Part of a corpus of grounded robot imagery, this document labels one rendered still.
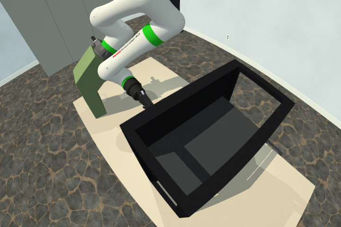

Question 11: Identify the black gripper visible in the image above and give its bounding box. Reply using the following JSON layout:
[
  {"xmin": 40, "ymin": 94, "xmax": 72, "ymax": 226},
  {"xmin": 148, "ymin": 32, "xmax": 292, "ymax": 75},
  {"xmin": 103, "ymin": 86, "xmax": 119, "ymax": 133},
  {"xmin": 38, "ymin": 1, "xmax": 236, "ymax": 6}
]
[{"xmin": 129, "ymin": 84, "xmax": 153, "ymax": 109}]

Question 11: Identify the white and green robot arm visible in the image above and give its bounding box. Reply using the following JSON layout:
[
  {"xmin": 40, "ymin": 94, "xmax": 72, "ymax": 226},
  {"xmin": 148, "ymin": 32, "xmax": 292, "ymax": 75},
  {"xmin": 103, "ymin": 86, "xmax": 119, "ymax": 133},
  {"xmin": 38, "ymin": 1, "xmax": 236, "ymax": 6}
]
[{"xmin": 90, "ymin": 0, "xmax": 185, "ymax": 96}]

